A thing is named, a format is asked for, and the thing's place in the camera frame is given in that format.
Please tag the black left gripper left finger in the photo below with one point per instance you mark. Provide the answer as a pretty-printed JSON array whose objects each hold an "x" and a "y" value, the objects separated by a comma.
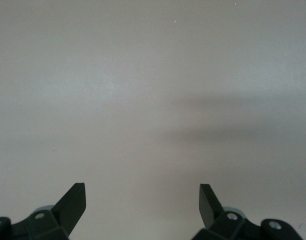
[{"x": 68, "y": 210}]

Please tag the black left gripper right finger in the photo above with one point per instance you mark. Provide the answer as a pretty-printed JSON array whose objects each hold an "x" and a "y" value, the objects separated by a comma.
[{"x": 208, "y": 207}]

